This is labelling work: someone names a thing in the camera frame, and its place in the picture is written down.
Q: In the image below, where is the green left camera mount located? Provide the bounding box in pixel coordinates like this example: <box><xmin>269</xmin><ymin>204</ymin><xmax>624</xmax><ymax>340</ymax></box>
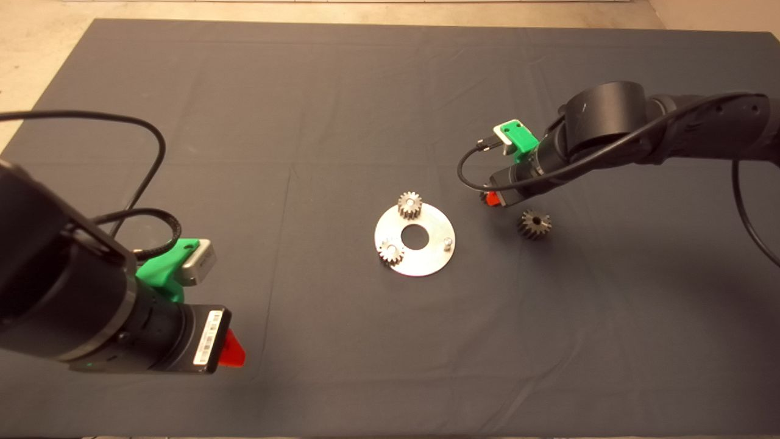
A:
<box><xmin>135</xmin><ymin>238</ymin><xmax>200</xmax><ymax>304</ymax></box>

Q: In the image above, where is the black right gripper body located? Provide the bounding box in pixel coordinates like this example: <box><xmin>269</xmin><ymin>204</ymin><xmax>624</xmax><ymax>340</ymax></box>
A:
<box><xmin>489</xmin><ymin>160</ymin><xmax>552</xmax><ymax>208</ymax></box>

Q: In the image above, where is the grey left camera box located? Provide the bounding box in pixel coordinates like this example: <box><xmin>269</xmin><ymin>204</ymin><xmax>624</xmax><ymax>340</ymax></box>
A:
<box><xmin>182</xmin><ymin>239</ymin><xmax>217</xmax><ymax>287</ymax></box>

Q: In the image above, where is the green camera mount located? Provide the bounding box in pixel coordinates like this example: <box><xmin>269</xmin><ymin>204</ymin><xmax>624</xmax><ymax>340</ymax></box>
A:
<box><xmin>500</xmin><ymin>120</ymin><xmax>541</xmax><ymax>164</ymax></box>
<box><xmin>135</xmin><ymin>238</ymin><xmax>200</xmax><ymax>304</ymax></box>

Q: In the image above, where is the dark grey table cloth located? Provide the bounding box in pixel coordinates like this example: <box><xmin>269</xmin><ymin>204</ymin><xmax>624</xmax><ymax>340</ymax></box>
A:
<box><xmin>0</xmin><ymin>18</ymin><xmax>780</xmax><ymax>437</ymax></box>

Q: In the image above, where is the large steel gear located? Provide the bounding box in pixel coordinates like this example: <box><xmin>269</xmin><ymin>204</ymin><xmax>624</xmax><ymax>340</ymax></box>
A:
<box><xmin>517</xmin><ymin>209</ymin><xmax>553</xmax><ymax>240</ymax></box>

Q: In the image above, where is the white right camera box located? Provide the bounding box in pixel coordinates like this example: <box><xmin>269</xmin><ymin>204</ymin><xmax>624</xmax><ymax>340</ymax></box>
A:
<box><xmin>494</xmin><ymin>119</ymin><xmax>522</xmax><ymax>154</ymax></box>

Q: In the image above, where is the green right camera mount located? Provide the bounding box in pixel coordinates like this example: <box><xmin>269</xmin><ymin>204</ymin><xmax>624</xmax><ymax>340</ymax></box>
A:
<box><xmin>500</xmin><ymin>120</ymin><xmax>541</xmax><ymax>164</ymax></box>

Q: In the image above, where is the black left camera cable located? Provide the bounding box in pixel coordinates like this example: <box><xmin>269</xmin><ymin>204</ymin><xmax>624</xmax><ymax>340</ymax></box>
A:
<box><xmin>0</xmin><ymin>110</ymin><xmax>183</xmax><ymax>260</ymax></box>

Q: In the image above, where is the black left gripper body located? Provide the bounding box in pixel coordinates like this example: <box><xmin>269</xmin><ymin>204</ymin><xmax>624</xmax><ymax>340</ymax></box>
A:
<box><xmin>175</xmin><ymin>303</ymin><xmax>232</xmax><ymax>374</ymax></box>

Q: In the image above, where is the round metal plate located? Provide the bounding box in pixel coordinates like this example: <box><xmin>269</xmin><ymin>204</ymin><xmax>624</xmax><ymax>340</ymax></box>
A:
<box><xmin>374</xmin><ymin>203</ymin><xmax>456</xmax><ymax>277</ymax></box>

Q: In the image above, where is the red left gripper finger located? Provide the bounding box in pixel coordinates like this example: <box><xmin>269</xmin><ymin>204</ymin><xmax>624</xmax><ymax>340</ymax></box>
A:
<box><xmin>219</xmin><ymin>329</ymin><xmax>246</xmax><ymax>368</ymax></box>

